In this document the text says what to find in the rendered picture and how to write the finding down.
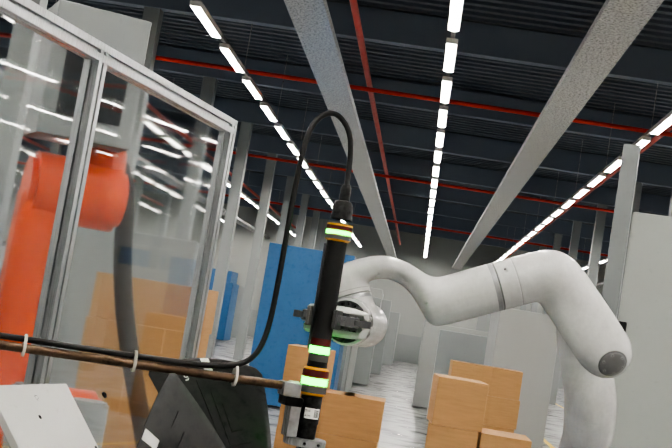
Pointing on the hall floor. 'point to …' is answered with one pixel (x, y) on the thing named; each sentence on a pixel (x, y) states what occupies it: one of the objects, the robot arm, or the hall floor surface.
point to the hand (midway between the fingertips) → (324, 317)
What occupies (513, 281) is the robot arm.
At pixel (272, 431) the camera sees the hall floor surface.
